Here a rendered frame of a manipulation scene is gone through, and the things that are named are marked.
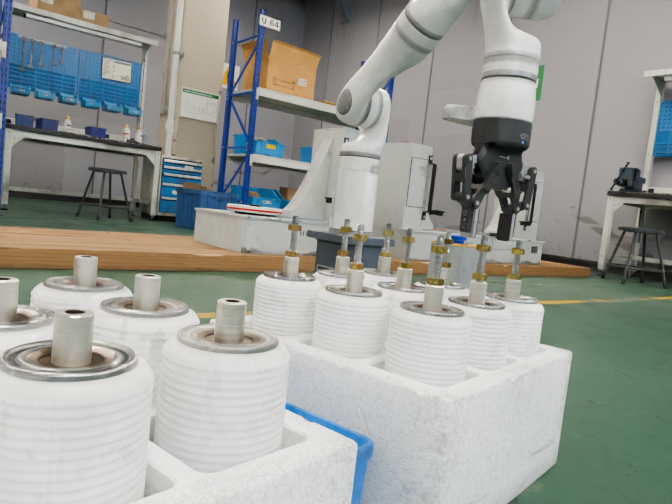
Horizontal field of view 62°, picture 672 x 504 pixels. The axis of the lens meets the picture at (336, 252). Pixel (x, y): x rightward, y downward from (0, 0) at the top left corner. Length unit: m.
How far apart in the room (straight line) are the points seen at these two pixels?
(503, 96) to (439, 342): 0.32
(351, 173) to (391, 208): 2.38
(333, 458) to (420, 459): 0.20
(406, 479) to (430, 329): 0.16
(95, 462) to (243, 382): 0.11
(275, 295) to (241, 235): 2.02
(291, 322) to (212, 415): 0.39
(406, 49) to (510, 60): 0.42
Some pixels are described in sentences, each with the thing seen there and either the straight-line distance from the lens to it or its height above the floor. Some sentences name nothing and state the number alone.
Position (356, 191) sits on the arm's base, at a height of 0.40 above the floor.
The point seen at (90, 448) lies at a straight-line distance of 0.35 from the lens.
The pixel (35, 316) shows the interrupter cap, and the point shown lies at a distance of 0.48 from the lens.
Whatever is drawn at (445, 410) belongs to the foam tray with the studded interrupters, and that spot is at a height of 0.17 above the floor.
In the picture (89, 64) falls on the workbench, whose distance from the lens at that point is 6.68.
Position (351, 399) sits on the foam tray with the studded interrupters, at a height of 0.14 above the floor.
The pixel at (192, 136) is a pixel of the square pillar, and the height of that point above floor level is 1.00.
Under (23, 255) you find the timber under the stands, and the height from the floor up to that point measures 0.05.
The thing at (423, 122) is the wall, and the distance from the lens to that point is 8.09.
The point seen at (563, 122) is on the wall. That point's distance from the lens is 6.80.
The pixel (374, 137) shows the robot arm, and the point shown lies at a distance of 1.26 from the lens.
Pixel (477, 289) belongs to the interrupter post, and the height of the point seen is 0.27.
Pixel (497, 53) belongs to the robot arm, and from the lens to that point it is 0.78.
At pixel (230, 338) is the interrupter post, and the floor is 0.25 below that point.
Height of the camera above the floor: 0.36
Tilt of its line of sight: 5 degrees down
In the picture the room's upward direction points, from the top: 6 degrees clockwise
